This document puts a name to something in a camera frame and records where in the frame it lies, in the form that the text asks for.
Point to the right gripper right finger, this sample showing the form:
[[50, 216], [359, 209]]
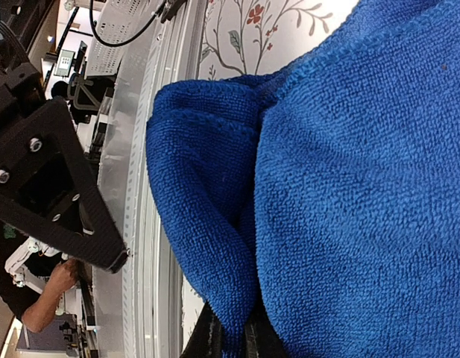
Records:
[[261, 341]]

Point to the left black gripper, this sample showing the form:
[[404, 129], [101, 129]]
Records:
[[21, 90]]

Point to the aluminium front rail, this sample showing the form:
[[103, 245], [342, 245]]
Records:
[[138, 310]]

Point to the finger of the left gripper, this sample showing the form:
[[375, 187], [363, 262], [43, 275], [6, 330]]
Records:
[[47, 188]]

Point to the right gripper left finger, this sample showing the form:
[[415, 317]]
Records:
[[206, 340]]

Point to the background computer monitor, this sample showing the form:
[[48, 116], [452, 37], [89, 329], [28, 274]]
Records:
[[64, 63]]

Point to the black office chair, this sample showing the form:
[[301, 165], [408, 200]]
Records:
[[83, 95]]

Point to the blue towel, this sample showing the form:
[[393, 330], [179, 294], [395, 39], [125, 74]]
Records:
[[327, 193]]

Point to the person in black shirt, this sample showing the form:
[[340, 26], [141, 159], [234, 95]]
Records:
[[32, 282]]

